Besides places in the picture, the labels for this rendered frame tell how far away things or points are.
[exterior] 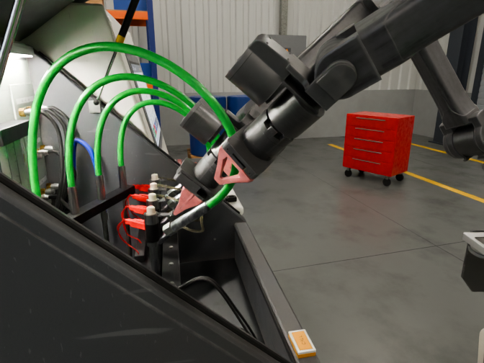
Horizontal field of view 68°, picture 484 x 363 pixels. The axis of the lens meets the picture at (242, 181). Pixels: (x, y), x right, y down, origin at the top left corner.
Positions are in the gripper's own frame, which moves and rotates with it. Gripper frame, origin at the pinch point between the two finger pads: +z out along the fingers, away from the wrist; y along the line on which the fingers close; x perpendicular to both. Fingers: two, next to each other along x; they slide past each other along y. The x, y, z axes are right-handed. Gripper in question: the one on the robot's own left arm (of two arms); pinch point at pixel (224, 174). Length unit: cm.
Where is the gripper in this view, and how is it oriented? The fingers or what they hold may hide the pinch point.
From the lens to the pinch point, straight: 58.5
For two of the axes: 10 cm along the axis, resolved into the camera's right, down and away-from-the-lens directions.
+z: -5.8, 4.8, 6.6
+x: 6.7, 7.4, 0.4
